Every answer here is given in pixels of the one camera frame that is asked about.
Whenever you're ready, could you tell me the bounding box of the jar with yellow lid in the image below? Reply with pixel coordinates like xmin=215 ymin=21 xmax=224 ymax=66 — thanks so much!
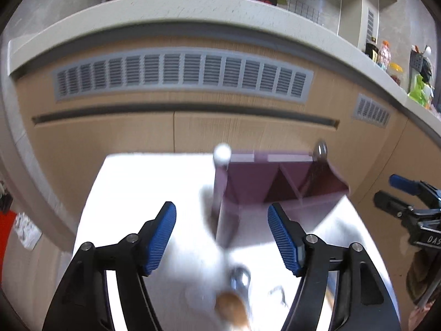
xmin=389 ymin=63 xmax=404 ymax=86

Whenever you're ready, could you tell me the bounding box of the black utensil caddy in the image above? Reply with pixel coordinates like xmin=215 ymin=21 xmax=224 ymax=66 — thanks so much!
xmin=409 ymin=46 xmax=433 ymax=81

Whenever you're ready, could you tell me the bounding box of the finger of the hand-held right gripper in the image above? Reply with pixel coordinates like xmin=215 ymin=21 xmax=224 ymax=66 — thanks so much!
xmin=389 ymin=174 xmax=441 ymax=207
xmin=374 ymin=189 xmax=417 ymax=221

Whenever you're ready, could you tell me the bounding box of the green plastic bag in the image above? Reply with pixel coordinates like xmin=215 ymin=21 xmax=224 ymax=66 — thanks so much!
xmin=407 ymin=74 xmax=433 ymax=107

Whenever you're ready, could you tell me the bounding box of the small grey vent grille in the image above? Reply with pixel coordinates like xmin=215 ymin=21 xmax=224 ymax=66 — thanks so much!
xmin=352 ymin=94 xmax=391 ymax=128

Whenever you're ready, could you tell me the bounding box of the white vented column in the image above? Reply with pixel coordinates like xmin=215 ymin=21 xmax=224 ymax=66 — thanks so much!
xmin=338 ymin=0 xmax=380 ymax=52

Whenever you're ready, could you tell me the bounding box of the brown spoon with dark handle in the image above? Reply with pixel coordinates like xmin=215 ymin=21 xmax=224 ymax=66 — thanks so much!
xmin=214 ymin=291 xmax=252 ymax=331

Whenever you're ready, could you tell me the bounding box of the large grey vent grille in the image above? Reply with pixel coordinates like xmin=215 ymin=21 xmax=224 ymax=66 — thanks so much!
xmin=52 ymin=49 xmax=315 ymax=103

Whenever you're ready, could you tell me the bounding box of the white sneaker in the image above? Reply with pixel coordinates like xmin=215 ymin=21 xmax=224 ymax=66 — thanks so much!
xmin=14 ymin=212 xmax=42 ymax=249

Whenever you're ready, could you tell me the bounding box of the white lace tablecloth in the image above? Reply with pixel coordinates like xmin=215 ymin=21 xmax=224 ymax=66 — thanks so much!
xmin=72 ymin=152 xmax=402 ymax=331

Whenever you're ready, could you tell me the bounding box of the clear bottle with orange cap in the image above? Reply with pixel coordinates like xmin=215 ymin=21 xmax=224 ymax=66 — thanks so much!
xmin=378 ymin=40 xmax=393 ymax=69

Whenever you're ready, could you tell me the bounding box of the mauve utensil holder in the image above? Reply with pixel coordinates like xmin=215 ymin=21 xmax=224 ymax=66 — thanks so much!
xmin=211 ymin=150 xmax=350 ymax=249

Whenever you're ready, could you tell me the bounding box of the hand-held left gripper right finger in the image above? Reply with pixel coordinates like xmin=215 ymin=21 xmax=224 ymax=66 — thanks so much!
xmin=268 ymin=203 xmax=402 ymax=331

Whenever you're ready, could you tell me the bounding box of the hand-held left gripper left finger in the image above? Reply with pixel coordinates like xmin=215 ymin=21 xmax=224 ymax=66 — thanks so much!
xmin=42 ymin=202 xmax=177 ymax=331

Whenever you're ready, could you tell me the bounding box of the red object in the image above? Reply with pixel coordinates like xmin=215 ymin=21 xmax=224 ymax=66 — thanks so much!
xmin=0 ymin=210 xmax=18 ymax=285

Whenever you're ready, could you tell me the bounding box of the round-bowled metal spoon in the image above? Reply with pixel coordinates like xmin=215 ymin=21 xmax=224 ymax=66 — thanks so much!
xmin=303 ymin=140 xmax=329 ymax=194

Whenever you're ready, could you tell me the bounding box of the shiny metal spoon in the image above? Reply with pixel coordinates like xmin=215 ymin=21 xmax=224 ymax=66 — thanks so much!
xmin=228 ymin=265 xmax=252 ymax=295

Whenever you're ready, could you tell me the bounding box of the wooden cabinet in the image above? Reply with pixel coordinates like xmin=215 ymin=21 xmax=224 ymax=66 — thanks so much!
xmin=7 ymin=36 xmax=441 ymax=318

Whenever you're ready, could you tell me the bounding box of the dark bottle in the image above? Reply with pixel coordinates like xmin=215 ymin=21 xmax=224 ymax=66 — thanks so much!
xmin=365 ymin=37 xmax=380 ymax=60

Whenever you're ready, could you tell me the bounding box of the white round-tipped utensil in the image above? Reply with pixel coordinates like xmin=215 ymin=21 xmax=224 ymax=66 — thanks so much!
xmin=213 ymin=143 xmax=232 ymax=166

